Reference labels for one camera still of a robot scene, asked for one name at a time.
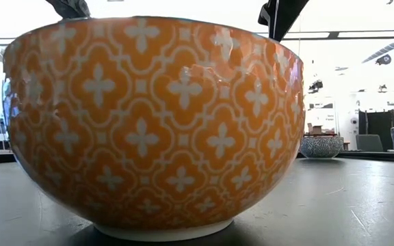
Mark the dark hanging ceiling device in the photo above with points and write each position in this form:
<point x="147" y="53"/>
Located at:
<point x="383" y="59"/>
<point x="315" y="86"/>

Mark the cardboard box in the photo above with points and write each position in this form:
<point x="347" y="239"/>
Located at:
<point x="316" y="130"/>

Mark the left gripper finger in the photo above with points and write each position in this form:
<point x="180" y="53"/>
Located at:
<point x="70" y="8"/>

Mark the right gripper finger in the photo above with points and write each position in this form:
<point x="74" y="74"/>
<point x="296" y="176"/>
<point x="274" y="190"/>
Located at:
<point x="282" y="17"/>

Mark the white round device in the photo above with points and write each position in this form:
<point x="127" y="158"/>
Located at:
<point x="354" y="121"/>

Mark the bowl with red interior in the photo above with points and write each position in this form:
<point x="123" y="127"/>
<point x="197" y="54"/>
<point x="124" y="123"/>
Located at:
<point x="321" y="147"/>

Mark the grey chair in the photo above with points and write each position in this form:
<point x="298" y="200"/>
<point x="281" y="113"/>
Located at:
<point x="369" y="143"/>

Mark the black table mat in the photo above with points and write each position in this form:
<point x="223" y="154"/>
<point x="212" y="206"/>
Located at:
<point x="337" y="205"/>

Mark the black partition panel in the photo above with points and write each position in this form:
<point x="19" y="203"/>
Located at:
<point x="376" y="123"/>

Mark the orange bowl blue interior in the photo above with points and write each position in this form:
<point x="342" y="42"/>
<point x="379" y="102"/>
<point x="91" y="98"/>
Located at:
<point x="149" y="130"/>

